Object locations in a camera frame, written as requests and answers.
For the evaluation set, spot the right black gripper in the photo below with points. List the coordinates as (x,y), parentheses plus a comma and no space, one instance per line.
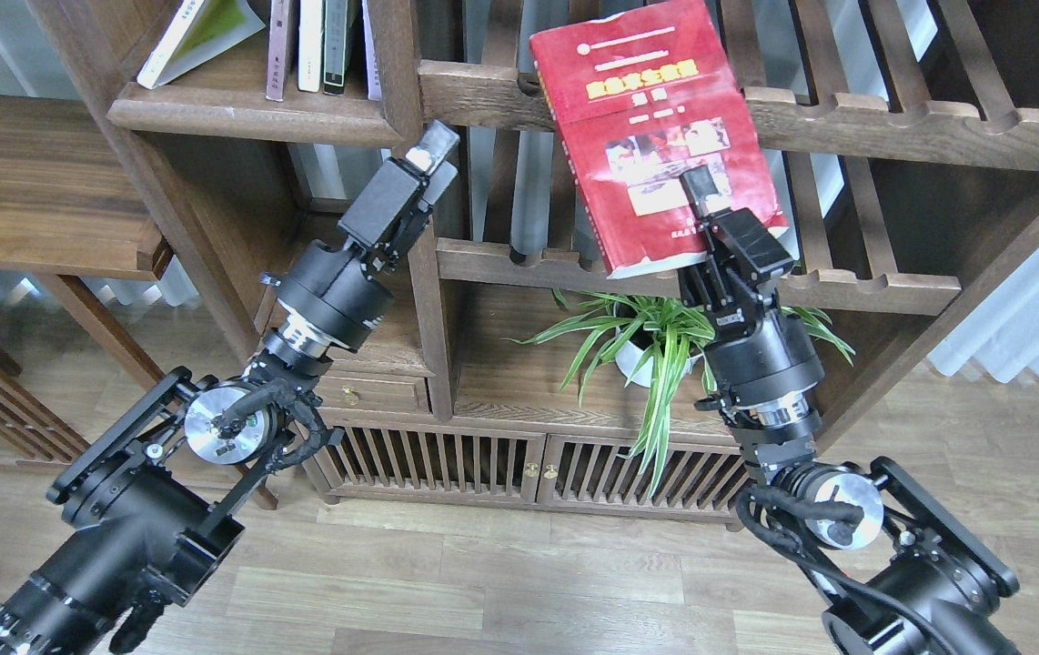
(734,283)

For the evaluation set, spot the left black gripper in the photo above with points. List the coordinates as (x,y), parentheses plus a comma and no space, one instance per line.
(386,219)

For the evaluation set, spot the red book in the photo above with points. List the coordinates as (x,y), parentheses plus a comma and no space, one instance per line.
(639,97)

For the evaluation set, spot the yellow green book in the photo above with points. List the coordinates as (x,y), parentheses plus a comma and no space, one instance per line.
(200,30)

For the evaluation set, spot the dark brown book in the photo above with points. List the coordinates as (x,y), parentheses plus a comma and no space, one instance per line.
(280,42)

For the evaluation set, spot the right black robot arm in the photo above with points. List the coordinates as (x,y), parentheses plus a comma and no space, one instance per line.
(900,574)

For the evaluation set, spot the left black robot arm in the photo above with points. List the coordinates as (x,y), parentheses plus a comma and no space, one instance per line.
(152,502)

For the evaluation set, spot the pale upright book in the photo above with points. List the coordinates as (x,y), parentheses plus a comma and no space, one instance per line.
(371,59)

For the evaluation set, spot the dark wooden bookshelf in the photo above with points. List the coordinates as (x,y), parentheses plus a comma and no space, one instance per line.
(914,182)

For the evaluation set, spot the green spider plant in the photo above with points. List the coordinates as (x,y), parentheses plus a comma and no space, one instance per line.
(664,339)

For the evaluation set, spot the dark green upright book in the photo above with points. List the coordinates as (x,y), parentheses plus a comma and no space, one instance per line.
(340,21)

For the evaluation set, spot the white upright book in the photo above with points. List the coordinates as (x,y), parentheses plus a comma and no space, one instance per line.
(310,45)

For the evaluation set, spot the white plant pot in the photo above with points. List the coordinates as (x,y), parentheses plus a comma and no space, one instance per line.
(635,359)

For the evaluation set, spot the wooden side table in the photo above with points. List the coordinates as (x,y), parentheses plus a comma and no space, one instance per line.
(79,258)

